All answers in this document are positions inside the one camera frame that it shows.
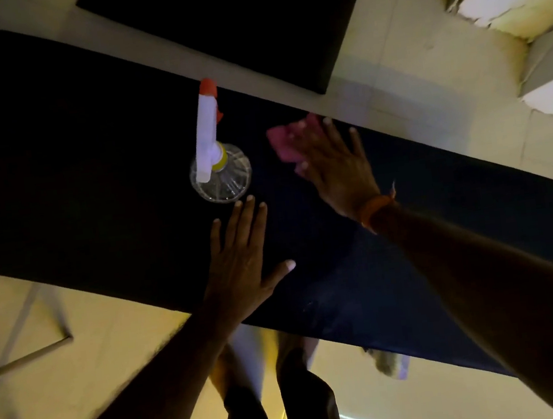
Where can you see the person's right hand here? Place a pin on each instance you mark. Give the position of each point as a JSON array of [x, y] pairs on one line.
[[342, 174]]

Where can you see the person's left hand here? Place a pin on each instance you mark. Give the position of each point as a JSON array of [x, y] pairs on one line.
[[234, 276]]

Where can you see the person's left thumb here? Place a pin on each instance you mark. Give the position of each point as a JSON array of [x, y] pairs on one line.
[[280, 273]]

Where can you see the person's left little finger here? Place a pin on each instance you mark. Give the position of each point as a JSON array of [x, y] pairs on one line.
[[216, 238]]

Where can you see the person's left middle finger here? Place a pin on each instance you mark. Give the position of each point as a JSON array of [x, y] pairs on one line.
[[249, 222]]

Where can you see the person's right middle finger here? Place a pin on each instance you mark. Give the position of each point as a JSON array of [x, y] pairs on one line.
[[334, 138]]

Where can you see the person's right thumb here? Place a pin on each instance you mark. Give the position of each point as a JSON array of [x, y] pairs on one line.
[[308, 169]]

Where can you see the pink cleaning cloth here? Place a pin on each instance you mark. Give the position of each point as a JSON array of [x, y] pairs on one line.
[[282, 141]]

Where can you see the person's right forearm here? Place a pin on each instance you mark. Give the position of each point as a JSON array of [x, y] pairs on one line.
[[505, 300]]

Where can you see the person's left forearm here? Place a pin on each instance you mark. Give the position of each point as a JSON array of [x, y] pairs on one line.
[[154, 400]]

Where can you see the clear spray bottle white trigger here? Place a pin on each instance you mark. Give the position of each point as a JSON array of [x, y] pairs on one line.
[[217, 169]]

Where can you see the person's right foot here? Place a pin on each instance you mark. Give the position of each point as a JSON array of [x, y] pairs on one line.
[[294, 346]]

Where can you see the person's foot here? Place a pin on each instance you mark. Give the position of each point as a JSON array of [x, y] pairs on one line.
[[294, 346], [232, 366]]

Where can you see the orange wristband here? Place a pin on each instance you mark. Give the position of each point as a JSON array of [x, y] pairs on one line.
[[372, 208]]

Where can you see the person's left foot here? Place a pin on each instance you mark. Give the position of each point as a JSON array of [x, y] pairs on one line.
[[232, 366]]

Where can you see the person's right leg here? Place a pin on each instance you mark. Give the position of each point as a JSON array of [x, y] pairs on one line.
[[311, 406]]

